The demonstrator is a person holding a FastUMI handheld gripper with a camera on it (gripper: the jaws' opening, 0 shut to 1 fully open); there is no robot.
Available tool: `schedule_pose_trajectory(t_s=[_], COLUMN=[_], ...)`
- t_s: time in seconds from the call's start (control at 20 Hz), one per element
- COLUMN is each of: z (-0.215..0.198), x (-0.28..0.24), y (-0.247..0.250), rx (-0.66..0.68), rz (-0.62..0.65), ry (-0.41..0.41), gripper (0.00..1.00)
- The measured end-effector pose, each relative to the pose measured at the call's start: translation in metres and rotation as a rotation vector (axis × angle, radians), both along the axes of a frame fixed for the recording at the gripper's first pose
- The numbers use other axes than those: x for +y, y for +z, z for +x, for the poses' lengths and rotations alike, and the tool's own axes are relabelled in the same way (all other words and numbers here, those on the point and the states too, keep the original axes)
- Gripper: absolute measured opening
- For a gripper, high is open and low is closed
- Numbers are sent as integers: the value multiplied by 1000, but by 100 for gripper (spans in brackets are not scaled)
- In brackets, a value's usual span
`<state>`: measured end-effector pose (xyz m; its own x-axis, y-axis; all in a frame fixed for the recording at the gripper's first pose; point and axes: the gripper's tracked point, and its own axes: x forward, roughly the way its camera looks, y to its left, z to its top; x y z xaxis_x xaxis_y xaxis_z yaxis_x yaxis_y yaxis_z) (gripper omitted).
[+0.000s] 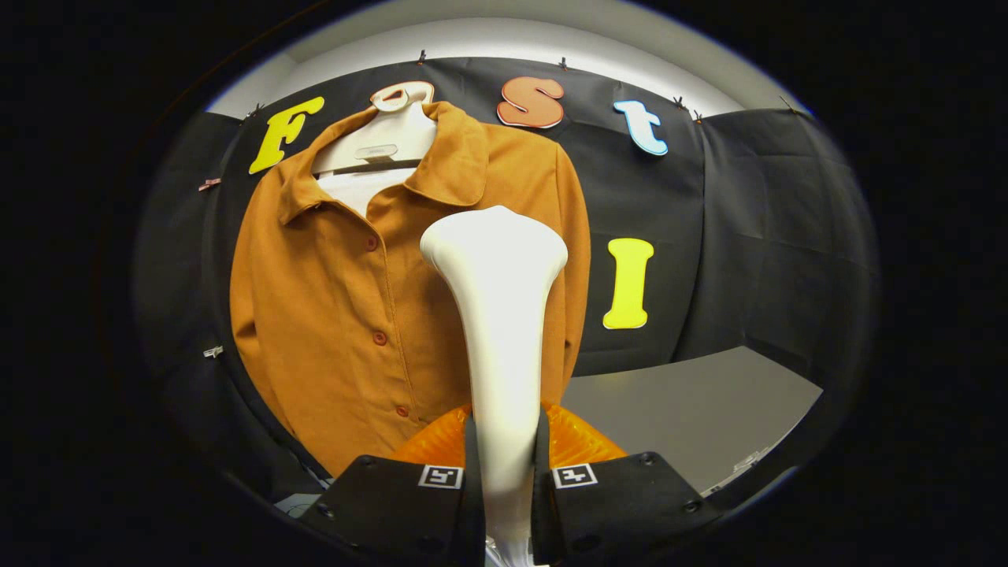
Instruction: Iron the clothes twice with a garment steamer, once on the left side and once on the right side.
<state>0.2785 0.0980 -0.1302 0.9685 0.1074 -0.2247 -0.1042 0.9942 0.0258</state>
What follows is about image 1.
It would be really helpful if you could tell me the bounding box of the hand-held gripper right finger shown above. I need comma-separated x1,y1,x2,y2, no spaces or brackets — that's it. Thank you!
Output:
532,402,722,567

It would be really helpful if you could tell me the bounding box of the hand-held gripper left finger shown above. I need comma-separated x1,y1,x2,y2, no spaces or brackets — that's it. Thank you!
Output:
298,405,487,567

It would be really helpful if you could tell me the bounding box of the white garment steamer head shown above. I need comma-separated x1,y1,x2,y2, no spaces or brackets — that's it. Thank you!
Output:
420,206,569,567

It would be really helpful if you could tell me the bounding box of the brown button-up shirt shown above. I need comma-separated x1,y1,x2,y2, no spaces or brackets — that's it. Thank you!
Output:
230,101,592,478

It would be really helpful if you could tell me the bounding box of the grey cabinet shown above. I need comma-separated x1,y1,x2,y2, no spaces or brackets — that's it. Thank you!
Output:
561,345,825,497

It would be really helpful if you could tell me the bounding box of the black backdrop cloth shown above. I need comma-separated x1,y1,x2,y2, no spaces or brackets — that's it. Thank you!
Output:
134,57,880,506

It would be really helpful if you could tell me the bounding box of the white mannequin torso stand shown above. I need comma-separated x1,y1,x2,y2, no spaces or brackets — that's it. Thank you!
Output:
312,81,439,218

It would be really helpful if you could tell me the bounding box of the row of black backdrop clips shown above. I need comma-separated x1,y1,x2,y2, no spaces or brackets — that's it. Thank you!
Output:
243,50,798,125

